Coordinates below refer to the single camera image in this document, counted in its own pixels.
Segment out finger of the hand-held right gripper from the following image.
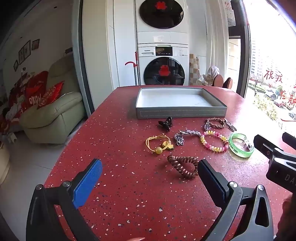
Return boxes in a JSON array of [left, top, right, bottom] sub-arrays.
[[281, 132, 296, 150], [253, 134, 284, 161]]

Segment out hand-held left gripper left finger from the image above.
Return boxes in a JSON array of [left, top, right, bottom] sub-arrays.
[[26, 158, 103, 241]]

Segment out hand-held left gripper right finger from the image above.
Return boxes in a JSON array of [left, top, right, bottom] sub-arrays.
[[198, 159, 274, 241]]

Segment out brown spiral hair tie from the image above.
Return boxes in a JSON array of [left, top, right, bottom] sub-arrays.
[[167, 154, 201, 179]]

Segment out green translucent bangle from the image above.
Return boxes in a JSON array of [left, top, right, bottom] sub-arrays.
[[228, 132, 255, 159]]

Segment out silver forked hair pin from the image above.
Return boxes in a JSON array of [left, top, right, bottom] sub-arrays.
[[223, 118, 237, 133]]

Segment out pink and yellow bracelet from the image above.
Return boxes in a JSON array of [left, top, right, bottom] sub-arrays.
[[200, 130, 229, 153]]

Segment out brown braided bracelet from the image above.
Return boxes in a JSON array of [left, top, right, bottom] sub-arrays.
[[204, 117, 226, 131]]

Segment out silver star hair clip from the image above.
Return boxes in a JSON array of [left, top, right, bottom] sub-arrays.
[[179, 129, 202, 138]]

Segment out yellow beaded hair tie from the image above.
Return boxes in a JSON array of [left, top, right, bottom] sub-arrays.
[[145, 134, 174, 155]]

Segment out black hair claw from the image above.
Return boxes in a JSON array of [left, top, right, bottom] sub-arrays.
[[158, 117, 174, 132]]

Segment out grey jewelry tray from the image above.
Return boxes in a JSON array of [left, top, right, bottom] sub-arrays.
[[135, 87, 228, 120]]

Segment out red window decal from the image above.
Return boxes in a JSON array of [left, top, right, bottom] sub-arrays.
[[263, 68, 296, 110]]

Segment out cream leather sofa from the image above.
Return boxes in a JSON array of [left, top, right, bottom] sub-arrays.
[[19, 57, 86, 144]]

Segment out white cloth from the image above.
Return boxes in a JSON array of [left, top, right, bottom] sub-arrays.
[[206, 65, 220, 79]]

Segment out checkered beige board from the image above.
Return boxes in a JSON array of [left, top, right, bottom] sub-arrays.
[[189, 53, 200, 85]]

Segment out large red printed cushion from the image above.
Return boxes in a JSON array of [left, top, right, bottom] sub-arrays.
[[20, 70, 49, 112]]

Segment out white curtain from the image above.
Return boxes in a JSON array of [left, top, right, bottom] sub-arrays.
[[205, 0, 229, 79]]

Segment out white washing machine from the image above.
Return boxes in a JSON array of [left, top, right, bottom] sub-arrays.
[[137, 44, 190, 87]]

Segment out white dryer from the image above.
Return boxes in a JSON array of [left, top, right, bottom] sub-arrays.
[[134, 0, 189, 44]]

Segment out red-handled mop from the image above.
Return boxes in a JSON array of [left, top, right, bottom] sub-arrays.
[[125, 52, 140, 86]]

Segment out large framed wall picture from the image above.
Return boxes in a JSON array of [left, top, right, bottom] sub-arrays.
[[18, 40, 31, 65]]

